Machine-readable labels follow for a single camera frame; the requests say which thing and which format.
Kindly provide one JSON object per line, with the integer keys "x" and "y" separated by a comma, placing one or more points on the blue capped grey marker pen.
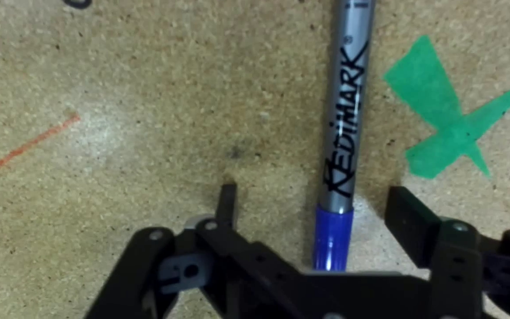
{"x": 344, "y": 117}

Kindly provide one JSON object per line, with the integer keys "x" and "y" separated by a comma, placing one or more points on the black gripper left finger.
{"x": 227, "y": 206}

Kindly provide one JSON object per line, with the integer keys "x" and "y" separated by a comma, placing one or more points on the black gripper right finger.
{"x": 411, "y": 215}

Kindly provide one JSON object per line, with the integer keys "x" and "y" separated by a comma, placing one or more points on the cross-shaped green tape mark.
{"x": 443, "y": 112}

